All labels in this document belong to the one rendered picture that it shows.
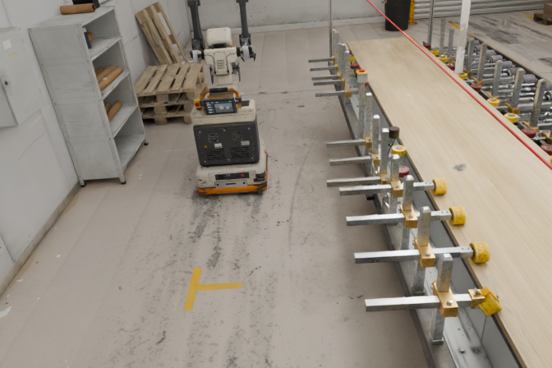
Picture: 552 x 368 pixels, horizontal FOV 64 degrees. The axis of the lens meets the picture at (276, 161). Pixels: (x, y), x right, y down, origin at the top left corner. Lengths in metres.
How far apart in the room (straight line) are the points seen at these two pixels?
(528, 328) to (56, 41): 3.83
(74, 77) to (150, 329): 2.31
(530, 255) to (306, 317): 1.40
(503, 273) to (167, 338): 1.93
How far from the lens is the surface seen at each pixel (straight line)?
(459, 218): 2.13
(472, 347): 2.06
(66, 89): 4.39
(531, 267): 2.04
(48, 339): 3.29
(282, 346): 2.79
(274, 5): 10.24
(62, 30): 4.23
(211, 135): 3.87
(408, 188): 2.05
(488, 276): 1.95
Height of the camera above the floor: 2.17
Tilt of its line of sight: 28 degrees down
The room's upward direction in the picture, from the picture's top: 5 degrees counter-clockwise
